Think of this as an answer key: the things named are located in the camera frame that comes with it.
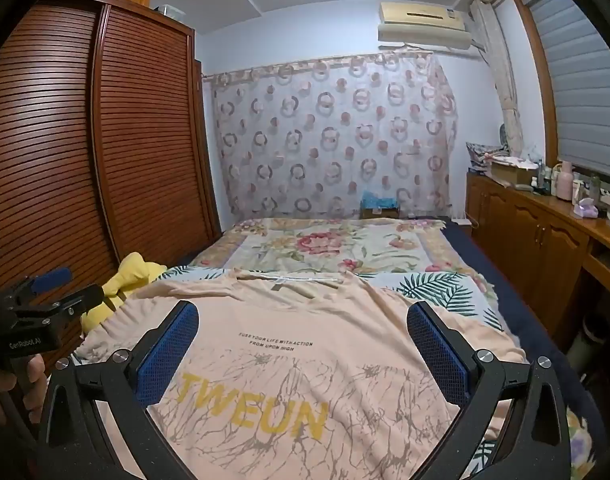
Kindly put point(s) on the clear storage box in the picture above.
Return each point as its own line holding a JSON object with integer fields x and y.
{"x": 171, "y": 10}

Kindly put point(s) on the wooden louvred wardrobe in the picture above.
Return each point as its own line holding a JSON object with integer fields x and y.
{"x": 135, "y": 135}

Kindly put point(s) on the wall air conditioner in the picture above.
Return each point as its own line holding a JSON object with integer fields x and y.
{"x": 425, "y": 22}

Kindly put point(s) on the grey window blind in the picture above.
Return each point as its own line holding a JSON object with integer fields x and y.
{"x": 580, "y": 85}

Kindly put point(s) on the floral blanket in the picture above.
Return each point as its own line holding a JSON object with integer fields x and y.
{"x": 325, "y": 245}

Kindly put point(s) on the beige tied curtain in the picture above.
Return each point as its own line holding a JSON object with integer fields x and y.
{"x": 505, "y": 85}

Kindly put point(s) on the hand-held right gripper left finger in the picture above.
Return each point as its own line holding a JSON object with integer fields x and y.
{"x": 167, "y": 355}

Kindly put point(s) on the peach printed t-shirt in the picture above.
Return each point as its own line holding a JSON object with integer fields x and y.
{"x": 295, "y": 385}

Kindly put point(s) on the navy mattress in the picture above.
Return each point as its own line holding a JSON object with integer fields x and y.
{"x": 515, "y": 310}

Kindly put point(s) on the white power strip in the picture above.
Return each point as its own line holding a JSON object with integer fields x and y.
{"x": 461, "y": 220}

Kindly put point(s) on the person's left hand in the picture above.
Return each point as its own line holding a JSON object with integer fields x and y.
{"x": 35, "y": 375}

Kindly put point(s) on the leaf print blanket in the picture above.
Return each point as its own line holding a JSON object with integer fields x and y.
{"x": 435, "y": 290}

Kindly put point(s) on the circle pattern curtain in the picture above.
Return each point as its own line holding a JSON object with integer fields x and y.
{"x": 335, "y": 135}

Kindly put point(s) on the pink bottle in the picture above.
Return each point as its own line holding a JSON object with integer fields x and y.
{"x": 565, "y": 182}

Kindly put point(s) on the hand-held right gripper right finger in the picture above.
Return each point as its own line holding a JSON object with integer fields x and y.
{"x": 437, "y": 355}

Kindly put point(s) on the purple tissue pack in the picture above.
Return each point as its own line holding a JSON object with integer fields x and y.
{"x": 586, "y": 209}

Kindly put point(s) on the yellow plush toy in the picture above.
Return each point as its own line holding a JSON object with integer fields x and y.
{"x": 130, "y": 272}

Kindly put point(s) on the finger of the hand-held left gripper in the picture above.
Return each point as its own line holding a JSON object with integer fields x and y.
{"x": 82, "y": 297}
{"x": 50, "y": 277}

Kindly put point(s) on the cardboard box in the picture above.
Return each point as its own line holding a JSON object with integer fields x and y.
{"x": 510, "y": 172}

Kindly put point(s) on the box with blue cloth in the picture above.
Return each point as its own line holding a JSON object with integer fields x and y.
{"x": 380, "y": 207}

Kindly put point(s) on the wooden side cabinet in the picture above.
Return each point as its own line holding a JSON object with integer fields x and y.
{"x": 525, "y": 230}

